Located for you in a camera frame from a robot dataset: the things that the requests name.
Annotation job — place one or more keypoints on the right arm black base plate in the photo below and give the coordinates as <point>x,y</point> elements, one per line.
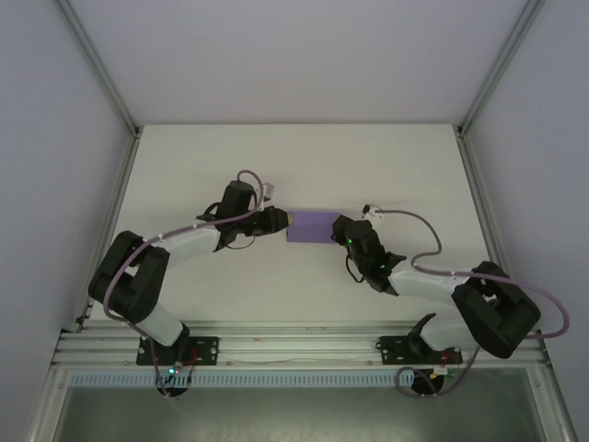
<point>391,350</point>

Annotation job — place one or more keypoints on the aluminium table side rail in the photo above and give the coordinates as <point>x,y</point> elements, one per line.
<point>478,184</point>
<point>122,184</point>

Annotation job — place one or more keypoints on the aluminium frame post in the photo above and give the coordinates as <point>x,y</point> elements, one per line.
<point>99,69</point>
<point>501,64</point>

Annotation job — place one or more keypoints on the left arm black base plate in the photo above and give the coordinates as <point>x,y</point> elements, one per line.
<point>207,350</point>

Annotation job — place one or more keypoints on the purple cardboard box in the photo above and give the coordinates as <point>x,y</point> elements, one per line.
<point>313,228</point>

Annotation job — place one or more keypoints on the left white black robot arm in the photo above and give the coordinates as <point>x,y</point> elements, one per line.
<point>193,244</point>

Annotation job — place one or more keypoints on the grey sheet metal panel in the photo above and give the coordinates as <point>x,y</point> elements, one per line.
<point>299,414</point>

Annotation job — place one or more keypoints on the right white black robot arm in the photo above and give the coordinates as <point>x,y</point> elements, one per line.
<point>423,285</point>

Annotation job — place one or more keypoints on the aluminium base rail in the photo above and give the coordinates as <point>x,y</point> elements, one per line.
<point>299,350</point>

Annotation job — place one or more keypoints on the aluminium lower frame bar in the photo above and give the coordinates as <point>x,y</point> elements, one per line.
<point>43,405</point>
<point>552,405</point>

